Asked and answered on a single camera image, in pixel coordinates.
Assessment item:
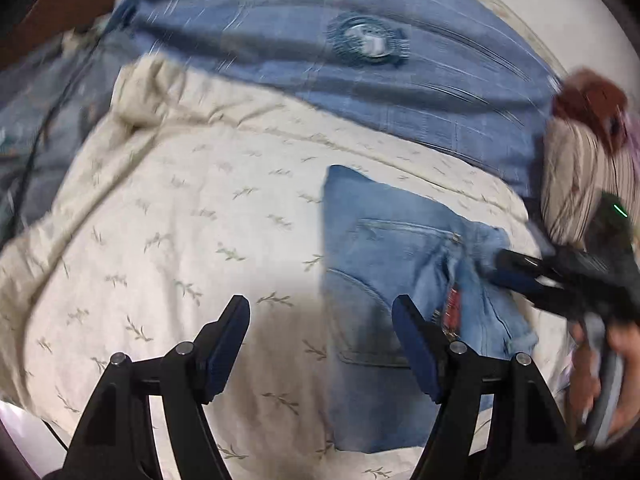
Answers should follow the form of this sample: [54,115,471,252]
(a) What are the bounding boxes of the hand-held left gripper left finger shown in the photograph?
[60,295,251,480]

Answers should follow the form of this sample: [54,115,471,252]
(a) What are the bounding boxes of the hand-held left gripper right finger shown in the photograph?
[391,294,583,480]

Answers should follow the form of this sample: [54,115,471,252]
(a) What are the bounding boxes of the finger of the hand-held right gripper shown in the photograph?
[487,269,556,307]
[492,249,551,273]

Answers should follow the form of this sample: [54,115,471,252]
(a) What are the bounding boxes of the light blue denim pants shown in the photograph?
[320,164,536,456]

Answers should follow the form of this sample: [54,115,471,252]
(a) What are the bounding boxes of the person's right hand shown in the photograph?
[567,320,640,441]

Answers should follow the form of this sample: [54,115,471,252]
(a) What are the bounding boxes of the beige leaf print bedsheet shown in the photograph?
[0,55,576,480]

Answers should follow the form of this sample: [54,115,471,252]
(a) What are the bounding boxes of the red-brown fuzzy object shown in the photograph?
[550,67,631,153]

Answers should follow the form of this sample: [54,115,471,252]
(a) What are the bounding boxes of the grey-blue crumpled cloth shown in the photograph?
[0,15,146,241]

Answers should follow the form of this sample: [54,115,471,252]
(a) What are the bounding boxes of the blue checked blanket with emblem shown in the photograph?
[107,0,566,196]

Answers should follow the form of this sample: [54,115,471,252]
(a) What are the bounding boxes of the black cable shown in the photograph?
[10,35,101,231]

